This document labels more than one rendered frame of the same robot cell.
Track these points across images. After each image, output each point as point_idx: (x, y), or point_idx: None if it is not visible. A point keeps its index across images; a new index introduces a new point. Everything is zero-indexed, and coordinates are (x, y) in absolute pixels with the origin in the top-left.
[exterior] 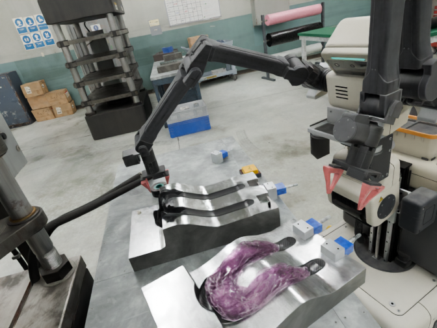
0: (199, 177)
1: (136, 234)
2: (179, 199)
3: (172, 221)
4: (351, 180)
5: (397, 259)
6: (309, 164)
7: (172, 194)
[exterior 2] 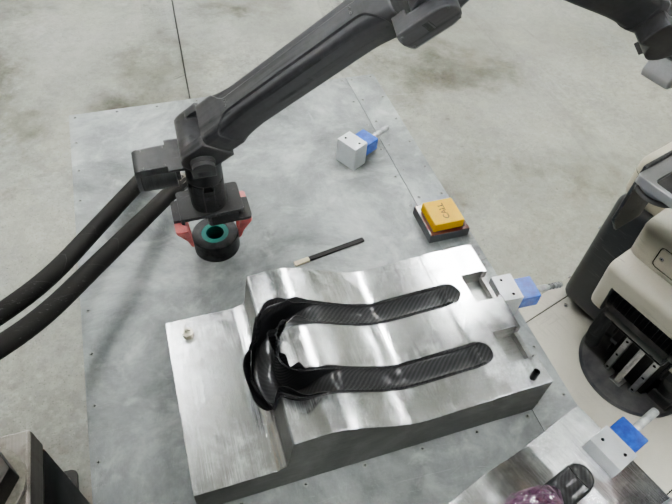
0: (311, 210)
1: (196, 412)
2: (313, 334)
3: (314, 419)
4: (670, 285)
5: (655, 393)
6: (478, 114)
7: (295, 318)
